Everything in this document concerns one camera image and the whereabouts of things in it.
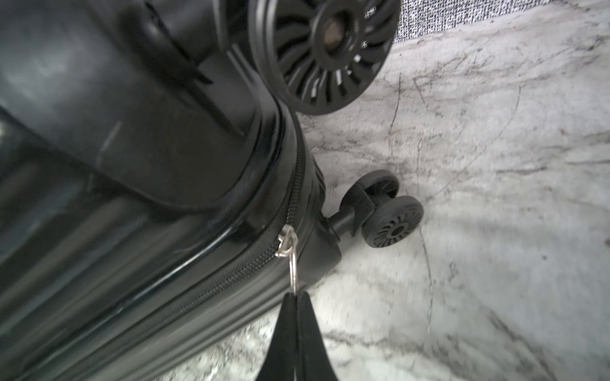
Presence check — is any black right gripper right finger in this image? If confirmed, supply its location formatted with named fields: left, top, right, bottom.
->
left=296, top=291, right=338, bottom=381

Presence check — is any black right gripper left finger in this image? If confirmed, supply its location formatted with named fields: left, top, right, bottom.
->
left=256, top=293, right=297, bottom=381

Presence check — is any silver zipper pull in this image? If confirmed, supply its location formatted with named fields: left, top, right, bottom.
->
left=276, top=224, right=299, bottom=295

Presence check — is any black ribbed hard-shell suitcase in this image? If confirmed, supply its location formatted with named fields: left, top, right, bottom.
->
left=1, top=1, right=424, bottom=380

